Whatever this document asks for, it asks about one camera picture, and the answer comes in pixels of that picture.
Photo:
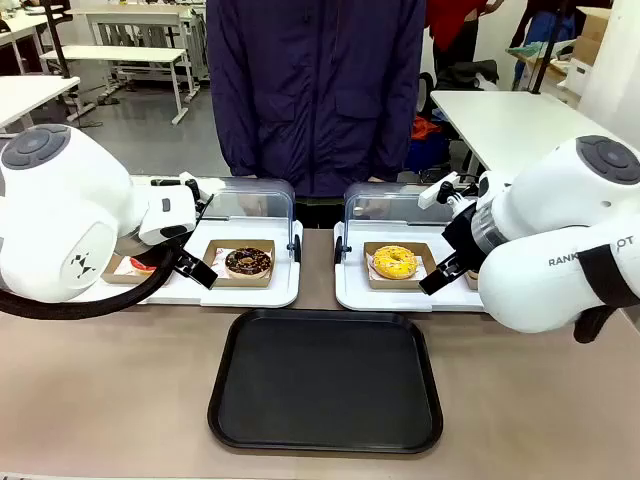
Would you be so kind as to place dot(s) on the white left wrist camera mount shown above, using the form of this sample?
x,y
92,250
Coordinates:
x,y
186,176

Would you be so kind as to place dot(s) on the black plastic serving tray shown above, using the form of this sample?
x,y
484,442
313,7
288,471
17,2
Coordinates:
x,y
325,380

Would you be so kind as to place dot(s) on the person's right hand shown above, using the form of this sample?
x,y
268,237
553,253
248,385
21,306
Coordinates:
x,y
251,202

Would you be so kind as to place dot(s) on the person in dark clothes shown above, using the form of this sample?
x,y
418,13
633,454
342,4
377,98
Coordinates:
x,y
545,20

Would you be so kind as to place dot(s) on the black camera pole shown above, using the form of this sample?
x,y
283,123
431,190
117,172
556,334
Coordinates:
x,y
57,35
547,45

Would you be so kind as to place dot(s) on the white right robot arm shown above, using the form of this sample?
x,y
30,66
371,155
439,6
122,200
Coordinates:
x,y
550,200

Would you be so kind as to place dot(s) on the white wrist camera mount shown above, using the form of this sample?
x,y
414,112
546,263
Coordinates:
x,y
436,192
186,176

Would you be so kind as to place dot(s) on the person's left hand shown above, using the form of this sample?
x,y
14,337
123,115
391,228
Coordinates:
x,y
369,202

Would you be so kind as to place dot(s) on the white paper donut liner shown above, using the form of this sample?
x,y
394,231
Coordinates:
x,y
220,270
371,270

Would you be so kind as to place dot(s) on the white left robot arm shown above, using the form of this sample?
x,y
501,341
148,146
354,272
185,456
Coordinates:
x,y
60,200

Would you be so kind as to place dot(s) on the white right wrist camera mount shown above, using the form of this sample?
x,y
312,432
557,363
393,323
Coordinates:
x,y
436,192

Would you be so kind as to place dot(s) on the black bag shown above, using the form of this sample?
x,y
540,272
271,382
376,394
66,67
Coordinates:
x,y
467,75

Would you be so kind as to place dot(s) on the red glazed donut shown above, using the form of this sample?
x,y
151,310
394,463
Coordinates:
x,y
142,266

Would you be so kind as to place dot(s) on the large white table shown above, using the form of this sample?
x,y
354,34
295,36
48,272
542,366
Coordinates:
x,y
500,125

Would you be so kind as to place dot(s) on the person in navy jacket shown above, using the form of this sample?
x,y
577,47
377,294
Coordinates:
x,y
315,90

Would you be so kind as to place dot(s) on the white desk with rails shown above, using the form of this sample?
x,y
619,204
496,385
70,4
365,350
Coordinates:
x,y
135,22

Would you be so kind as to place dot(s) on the white storage box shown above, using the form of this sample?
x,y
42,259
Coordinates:
x,y
579,75

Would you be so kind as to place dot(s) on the white bench table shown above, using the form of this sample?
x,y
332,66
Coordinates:
x,y
115,54

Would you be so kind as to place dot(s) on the clear display case lid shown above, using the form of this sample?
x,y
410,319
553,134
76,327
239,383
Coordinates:
x,y
250,205
390,202

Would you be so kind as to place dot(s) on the orange and blue bag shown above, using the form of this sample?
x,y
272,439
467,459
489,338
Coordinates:
x,y
427,142

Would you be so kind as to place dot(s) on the yellow sprinkled donut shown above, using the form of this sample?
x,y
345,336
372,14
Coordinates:
x,y
385,267

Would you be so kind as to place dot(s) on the chocolate sprinkled donut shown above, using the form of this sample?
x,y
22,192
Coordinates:
x,y
239,267

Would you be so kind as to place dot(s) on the white display case base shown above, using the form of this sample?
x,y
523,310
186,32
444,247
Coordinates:
x,y
250,296
360,300

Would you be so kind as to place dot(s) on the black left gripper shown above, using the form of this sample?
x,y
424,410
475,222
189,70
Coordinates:
x,y
186,260

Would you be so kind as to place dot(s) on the person in red top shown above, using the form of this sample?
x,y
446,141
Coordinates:
x,y
460,25

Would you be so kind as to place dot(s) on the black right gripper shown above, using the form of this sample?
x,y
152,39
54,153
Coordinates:
x,y
462,235

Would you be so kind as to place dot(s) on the brown cardboard donut tray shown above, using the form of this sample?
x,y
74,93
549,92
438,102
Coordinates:
x,y
215,247
116,274
471,280
425,252

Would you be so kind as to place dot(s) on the brown cardboard box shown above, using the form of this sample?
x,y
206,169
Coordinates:
x,y
592,35

